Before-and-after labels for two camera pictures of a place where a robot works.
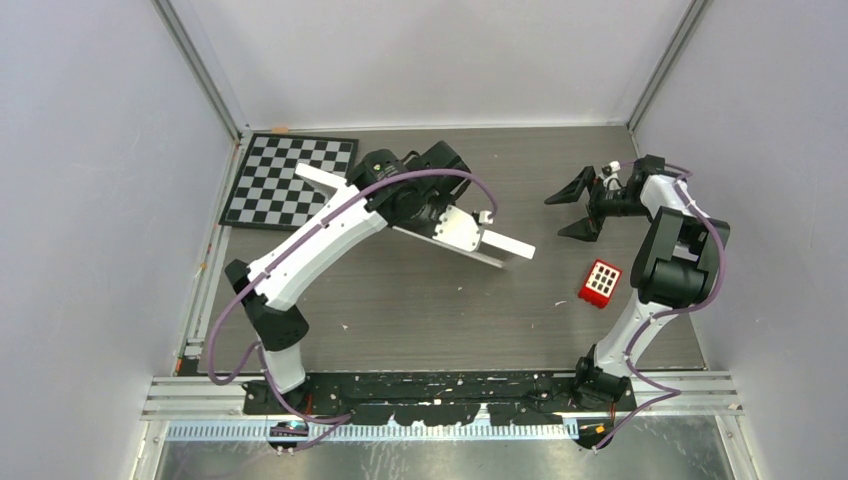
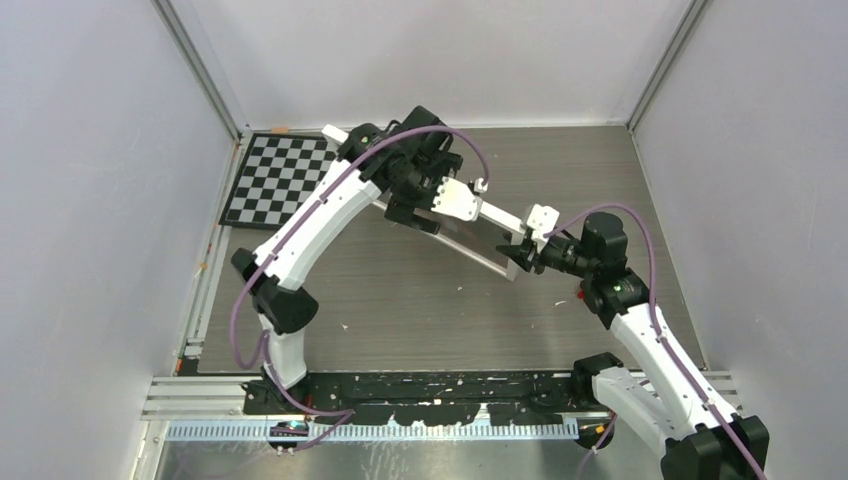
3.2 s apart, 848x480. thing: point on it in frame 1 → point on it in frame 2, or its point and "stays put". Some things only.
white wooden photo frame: [491, 250] → [334, 136]
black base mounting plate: [442, 400] stays put
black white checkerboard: [270, 192] stays put
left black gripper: [429, 231] stays put
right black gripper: [589, 227] → [523, 255]
